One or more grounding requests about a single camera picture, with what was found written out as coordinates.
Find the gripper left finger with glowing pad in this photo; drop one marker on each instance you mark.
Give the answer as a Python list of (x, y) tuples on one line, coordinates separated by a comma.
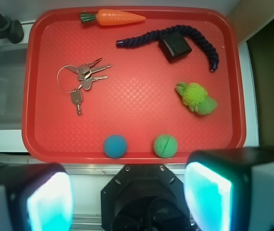
[(36, 197)]

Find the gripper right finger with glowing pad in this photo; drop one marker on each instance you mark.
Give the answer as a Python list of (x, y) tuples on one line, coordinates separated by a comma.
[(231, 189)]

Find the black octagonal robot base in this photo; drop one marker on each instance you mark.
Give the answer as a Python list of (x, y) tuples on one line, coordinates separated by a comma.
[(144, 198)]

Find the green fuzzy animal toy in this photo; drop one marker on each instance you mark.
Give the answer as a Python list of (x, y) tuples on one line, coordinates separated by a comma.
[(196, 98)]

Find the green textured ball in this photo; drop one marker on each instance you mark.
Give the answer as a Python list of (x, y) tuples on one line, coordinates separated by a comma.
[(165, 146)]

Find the blue textured ball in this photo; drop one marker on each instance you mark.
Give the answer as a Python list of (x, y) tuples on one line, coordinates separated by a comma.
[(115, 146)]

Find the grey metal sink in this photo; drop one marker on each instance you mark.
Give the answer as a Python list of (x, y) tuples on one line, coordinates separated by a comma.
[(12, 78)]

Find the red plastic tray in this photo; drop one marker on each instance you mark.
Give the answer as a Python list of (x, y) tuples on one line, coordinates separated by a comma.
[(138, 101)]

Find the black square block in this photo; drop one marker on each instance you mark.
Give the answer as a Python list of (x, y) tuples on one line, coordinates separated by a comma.
[(174, 46)]

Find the black sink faucet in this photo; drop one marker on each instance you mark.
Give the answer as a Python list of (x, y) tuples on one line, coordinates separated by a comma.
[(11, 30)]

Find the orange plastic carrot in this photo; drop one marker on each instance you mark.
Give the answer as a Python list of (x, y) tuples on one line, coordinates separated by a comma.
[(109, 17)]

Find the silver keys on ring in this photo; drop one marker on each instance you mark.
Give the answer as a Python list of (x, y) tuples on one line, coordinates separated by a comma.
[(84, 74)]

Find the dark blue rope toy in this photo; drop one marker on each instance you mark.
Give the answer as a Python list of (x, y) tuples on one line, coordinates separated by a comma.
[(186, 31)]

